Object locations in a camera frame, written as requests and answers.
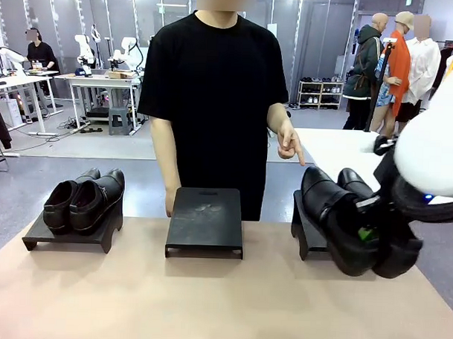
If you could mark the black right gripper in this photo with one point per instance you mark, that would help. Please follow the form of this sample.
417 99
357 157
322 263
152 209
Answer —
387 186

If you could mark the black leather shoe with buckle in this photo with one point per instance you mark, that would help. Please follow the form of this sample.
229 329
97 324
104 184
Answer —
95 206
59 204

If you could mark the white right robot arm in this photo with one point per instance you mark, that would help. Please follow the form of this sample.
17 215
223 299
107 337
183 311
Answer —
435 147

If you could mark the person's left forearm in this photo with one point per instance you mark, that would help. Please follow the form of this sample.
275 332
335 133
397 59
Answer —
278 117

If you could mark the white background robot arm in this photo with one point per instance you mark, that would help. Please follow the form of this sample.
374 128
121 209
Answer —
84 53
126 54

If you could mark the person's right forearm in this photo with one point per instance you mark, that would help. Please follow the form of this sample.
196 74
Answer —
167 163

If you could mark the person in white shirt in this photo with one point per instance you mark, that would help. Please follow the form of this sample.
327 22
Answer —
423 68

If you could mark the black shoe stand with print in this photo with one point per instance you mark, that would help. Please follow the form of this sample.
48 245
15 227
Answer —
206 221

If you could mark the person in black T-shirt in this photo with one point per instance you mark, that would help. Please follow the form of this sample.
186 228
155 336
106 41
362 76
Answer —
214 102

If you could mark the seated person in black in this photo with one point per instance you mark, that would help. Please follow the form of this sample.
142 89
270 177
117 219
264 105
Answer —
40 53

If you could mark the white desk with person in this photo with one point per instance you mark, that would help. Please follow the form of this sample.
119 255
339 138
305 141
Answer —
21 81

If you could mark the person's left hand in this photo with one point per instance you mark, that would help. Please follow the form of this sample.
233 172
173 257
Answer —
289 142

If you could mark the person's right hand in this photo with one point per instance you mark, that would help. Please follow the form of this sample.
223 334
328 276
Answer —
170 203

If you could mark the white side table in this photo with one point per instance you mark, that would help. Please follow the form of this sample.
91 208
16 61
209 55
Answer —
335 151

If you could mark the white shoe rack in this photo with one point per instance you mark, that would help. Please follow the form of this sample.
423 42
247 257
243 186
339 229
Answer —
320 94

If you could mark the black tripod pole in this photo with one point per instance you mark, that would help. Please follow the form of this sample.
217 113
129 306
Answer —
378 85

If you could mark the mannequin in dark jacket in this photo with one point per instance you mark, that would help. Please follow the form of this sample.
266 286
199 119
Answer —
364 70

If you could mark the mannequin in orange cloth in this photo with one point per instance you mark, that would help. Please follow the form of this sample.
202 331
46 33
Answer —
397 67

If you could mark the white paper sign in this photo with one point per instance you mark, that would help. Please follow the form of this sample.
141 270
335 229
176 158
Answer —
272 30

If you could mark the grey plastic stool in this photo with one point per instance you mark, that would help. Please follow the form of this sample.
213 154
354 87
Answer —
121 121

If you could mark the cardboard box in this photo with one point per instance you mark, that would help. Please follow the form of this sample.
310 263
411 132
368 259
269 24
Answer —
120 75

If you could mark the white desk with robots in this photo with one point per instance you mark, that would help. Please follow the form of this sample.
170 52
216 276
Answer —
99 81

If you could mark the white background robot with desk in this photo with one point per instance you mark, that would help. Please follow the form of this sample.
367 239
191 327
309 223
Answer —
5 59

